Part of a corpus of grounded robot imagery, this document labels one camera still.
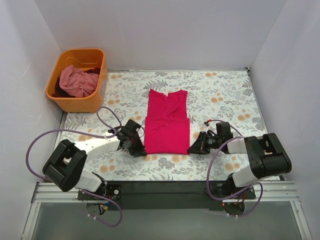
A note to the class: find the orange plastic laundry basket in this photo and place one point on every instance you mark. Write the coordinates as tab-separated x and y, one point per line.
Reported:
85	59

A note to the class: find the magenta t shirt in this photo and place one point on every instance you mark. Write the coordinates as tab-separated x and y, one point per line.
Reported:
167	126

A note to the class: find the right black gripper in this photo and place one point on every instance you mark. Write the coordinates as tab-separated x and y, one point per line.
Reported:
201	143

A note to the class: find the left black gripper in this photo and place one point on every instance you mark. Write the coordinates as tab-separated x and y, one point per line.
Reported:
133	144

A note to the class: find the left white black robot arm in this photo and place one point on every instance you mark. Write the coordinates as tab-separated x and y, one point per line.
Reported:
65	166

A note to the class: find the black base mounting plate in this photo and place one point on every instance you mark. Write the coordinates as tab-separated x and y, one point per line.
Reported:
161	195

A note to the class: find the floral patterned table mat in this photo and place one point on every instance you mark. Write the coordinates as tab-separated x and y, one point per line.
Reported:
211	96

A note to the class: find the aluminium frame rail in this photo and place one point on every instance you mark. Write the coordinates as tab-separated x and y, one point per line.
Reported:
158	210

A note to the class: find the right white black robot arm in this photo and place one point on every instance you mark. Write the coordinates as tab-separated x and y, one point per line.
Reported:
266	158

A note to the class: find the light pink shirt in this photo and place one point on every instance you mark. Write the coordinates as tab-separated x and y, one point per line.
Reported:
77	83

